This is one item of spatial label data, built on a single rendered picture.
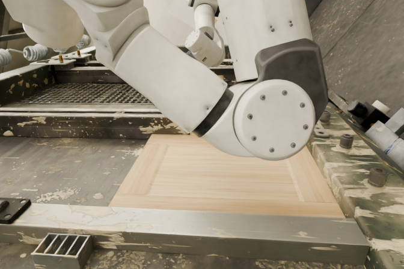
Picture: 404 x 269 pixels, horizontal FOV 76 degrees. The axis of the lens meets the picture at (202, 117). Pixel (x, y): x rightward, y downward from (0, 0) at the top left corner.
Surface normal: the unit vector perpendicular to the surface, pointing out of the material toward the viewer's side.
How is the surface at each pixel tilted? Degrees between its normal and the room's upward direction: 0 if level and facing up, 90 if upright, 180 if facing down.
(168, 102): 77
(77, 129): 90
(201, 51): 115
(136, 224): 57
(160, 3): 90
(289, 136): 90
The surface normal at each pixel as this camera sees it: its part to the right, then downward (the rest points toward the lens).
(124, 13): 0.81, 0.25
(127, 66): -0.23, 0.48
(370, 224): -0.03, -0.92
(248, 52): -0.66, 0.27
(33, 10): -0.13, 0.86
